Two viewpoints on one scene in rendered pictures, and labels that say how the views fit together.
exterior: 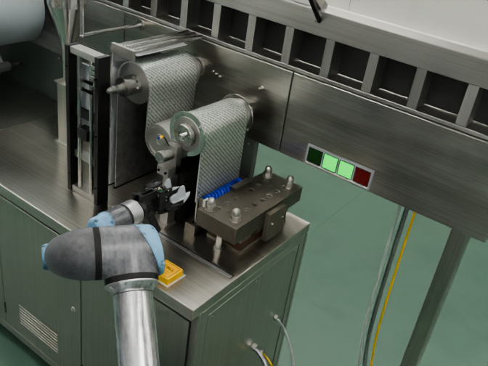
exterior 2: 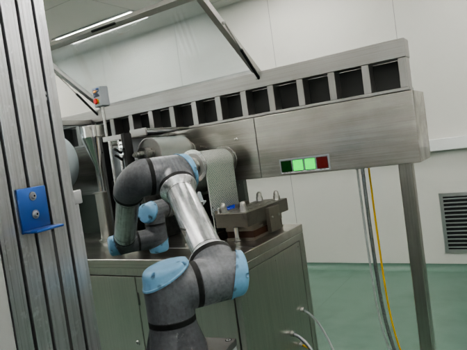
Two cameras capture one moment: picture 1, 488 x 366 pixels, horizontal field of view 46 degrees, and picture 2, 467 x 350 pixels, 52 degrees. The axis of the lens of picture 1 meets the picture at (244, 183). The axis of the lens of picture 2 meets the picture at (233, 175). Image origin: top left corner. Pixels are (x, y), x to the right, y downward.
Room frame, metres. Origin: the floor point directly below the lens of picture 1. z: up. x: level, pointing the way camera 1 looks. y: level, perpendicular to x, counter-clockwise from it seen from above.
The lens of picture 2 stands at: (-0.48, 0.05, 1.30)
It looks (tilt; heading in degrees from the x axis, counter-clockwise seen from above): 3 degrees down; 0
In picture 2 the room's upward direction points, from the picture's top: 8 degrees counter-clockwise
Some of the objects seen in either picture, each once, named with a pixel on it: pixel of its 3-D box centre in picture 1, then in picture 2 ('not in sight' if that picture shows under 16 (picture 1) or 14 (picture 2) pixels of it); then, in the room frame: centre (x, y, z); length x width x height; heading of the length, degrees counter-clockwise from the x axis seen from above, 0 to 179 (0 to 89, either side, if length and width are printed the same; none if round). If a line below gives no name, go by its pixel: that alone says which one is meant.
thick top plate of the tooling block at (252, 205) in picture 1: (251, 204); (254, 212); (1.70, -0.04, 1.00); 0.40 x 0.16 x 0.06; 148
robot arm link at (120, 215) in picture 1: (110, 224); (153, 212); (1.30, 0.35, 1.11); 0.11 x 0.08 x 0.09; 148
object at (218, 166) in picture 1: (220, 167); (223, 191); (1.73, 0.09, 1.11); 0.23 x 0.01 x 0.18; 148
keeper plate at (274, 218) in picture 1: (274, 222); (274, 218); (1.66, -0.12, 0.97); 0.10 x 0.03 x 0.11; 148
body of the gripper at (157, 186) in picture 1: (150, 200); not in sight; (1.44, 0.26, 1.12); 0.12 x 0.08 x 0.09; 148
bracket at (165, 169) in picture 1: (166, 186); not in sight; (1.64, 0.25, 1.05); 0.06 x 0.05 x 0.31; 148
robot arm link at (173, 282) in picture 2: not in sight; (170, 288); (0.67, 0.23, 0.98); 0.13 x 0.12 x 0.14; 112
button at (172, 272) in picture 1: (167, 272); not in sight; (1.38, 0.19, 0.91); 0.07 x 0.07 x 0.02; 58
